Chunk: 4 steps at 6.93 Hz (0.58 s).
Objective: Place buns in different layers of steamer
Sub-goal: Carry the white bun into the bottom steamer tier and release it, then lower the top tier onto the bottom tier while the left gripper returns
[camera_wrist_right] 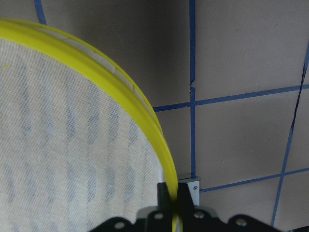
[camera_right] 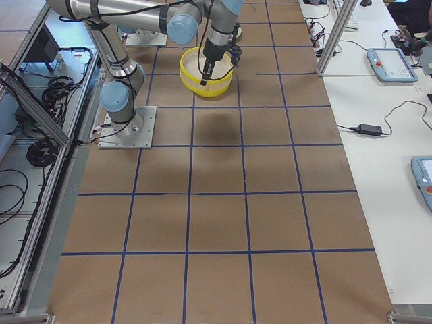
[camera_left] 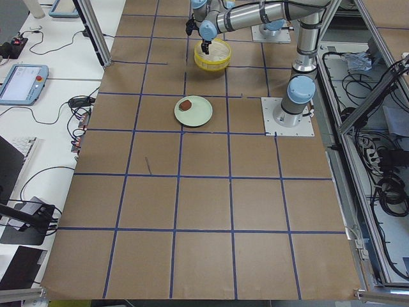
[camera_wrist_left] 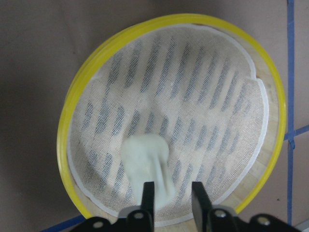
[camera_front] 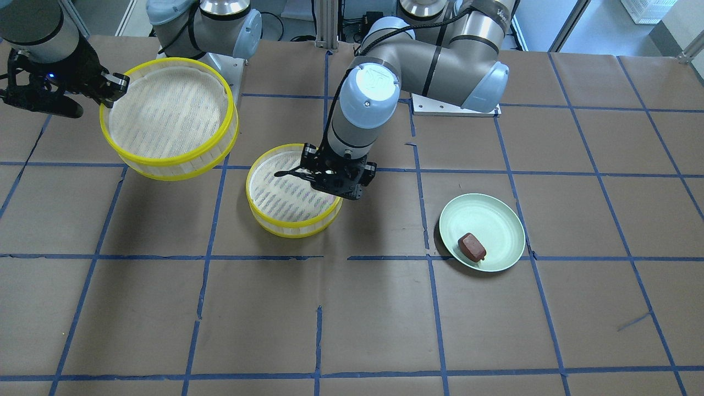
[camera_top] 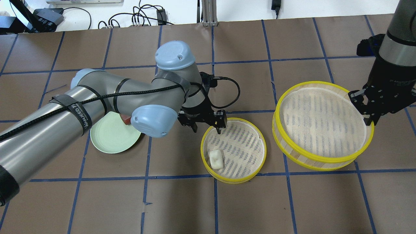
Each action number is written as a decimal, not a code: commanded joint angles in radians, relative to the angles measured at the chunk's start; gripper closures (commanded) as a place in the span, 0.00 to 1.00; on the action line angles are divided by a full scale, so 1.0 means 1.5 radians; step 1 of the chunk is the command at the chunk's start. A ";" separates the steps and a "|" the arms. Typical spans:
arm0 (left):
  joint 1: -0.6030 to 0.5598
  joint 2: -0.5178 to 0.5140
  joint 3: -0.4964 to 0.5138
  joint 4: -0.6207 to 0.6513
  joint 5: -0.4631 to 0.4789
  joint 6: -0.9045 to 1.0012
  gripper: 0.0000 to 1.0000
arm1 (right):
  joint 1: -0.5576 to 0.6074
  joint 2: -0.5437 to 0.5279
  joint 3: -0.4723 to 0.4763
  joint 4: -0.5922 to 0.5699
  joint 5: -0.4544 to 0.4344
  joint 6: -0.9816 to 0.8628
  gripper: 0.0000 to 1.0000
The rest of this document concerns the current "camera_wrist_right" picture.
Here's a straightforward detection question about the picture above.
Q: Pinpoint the yellow steamer layer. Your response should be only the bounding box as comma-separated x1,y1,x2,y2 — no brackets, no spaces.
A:
0,19,178,232

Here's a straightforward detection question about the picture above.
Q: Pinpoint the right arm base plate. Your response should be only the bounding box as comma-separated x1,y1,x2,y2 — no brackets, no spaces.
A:
178,177,200,206

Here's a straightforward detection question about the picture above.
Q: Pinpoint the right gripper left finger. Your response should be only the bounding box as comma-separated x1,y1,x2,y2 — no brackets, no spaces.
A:
157,182,174,212

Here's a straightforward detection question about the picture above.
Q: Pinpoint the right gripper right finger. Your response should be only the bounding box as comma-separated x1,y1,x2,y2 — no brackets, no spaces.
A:
176,182,195,214

